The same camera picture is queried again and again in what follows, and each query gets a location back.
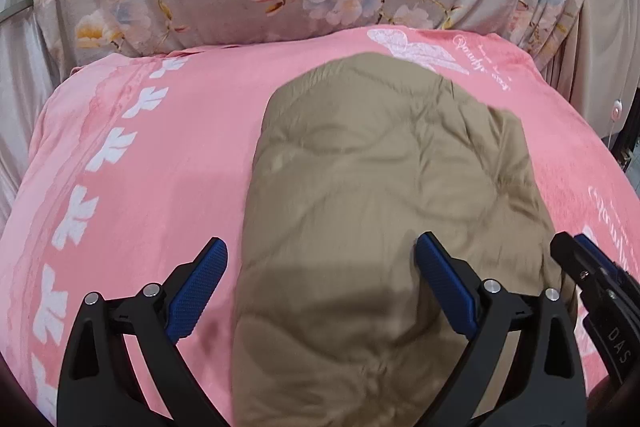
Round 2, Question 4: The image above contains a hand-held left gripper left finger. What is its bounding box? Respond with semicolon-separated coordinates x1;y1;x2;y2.
56;237;229;427

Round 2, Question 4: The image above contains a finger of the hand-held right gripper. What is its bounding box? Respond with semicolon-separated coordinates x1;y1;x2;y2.
574;234;640;290
550;232;608;308

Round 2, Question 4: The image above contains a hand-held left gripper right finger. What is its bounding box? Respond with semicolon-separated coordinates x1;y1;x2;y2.
414;232;587;427

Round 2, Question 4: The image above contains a khaki puffer jacket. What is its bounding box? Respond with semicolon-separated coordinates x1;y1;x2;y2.
232;52;576;427

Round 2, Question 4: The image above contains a pink printed blanket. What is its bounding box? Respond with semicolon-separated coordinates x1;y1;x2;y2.
0;24;640;427

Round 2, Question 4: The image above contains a beige curtain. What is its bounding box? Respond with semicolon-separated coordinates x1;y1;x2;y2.
545;0;640;150

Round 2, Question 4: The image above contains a grey curtain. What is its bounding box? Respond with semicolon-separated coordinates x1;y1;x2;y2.
0;0;68;212

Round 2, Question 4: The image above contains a white cord switch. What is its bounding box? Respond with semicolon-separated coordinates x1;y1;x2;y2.
606;98;625;150

